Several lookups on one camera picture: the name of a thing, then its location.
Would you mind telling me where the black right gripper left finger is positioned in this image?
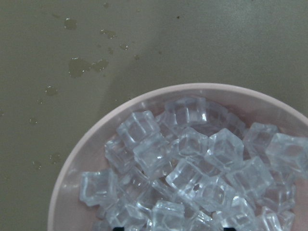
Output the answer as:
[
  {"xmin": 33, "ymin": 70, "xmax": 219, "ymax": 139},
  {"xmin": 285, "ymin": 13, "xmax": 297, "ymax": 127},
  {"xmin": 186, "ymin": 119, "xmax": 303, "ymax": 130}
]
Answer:
[{"xmin": 113, "ymin": 227, "xmax": 124, "ymax": 231}]

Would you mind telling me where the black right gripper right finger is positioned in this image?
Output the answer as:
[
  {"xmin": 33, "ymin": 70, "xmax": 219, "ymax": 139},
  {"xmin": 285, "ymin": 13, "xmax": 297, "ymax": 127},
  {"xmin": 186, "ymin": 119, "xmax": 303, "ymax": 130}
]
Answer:
[{"xmin": 223, "ymin": 227, "xmax": 234, "ymax": 231}]

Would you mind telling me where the clear ice cubes pile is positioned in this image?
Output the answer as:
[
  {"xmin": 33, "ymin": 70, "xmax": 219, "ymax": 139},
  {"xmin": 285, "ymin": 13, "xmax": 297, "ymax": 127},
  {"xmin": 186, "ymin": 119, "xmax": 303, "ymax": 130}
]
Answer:
[{"xmin": 79, "ymin": 97, "xmax": 308, "ymax": 231}]

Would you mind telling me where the pink bowl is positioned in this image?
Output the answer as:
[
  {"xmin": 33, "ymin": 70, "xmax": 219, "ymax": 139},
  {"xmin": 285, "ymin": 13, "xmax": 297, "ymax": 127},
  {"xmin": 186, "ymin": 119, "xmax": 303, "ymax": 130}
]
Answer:
[{"xmin": 47, "ymin": 83, "xmax": 308, "ymax": 231}]

